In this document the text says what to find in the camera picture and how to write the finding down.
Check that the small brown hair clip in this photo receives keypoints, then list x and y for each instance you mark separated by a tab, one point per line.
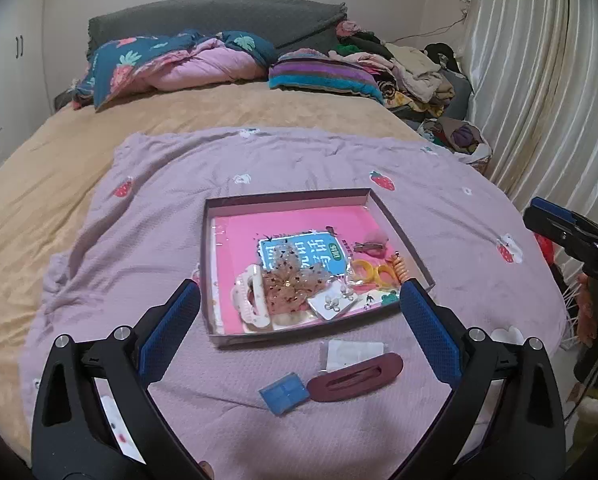
371	245

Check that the purple printed blanket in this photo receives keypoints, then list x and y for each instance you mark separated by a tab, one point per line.
154	240

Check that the pile of clothes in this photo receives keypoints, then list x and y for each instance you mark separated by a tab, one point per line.
419	70

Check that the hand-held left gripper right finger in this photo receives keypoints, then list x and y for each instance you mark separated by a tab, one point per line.
429	335

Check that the white curtain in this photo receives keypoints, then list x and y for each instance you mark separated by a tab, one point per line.
539	85

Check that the cream hair claw clip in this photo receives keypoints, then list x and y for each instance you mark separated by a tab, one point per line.
249	305

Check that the bag of yellow rings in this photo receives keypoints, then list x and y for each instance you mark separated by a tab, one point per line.
366	272

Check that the white earring card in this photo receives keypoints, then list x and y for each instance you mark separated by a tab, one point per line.
331	306

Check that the dark tray box pink inside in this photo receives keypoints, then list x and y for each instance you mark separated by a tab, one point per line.
239	240

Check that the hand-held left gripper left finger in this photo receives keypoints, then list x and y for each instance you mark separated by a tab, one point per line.
169	330

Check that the white wardrobe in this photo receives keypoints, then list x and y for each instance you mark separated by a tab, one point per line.
9	60

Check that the grey headboard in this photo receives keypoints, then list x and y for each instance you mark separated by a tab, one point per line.
229	15

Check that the white wall socket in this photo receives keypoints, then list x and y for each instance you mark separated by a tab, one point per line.
464	1

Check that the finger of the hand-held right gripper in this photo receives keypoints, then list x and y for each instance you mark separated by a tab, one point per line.
549	227
554	210

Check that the clear plastic bag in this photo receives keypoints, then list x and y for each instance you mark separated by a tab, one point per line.
351	352

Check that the striped purple pillow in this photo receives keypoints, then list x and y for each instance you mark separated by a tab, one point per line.
324	75

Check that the blue and pink floral quilt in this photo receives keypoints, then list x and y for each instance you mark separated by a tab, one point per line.
179	67

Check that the small blue box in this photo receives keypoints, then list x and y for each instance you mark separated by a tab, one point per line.
284	394

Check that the person's right hand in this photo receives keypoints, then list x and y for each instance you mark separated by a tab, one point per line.
588	310

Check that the brown polka-dot bow hair clip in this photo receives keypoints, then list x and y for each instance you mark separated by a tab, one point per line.
291	282

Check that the red bag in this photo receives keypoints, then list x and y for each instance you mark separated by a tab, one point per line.
546	250

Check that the maroon hair claw clip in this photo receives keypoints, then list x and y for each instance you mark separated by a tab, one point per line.
386	365

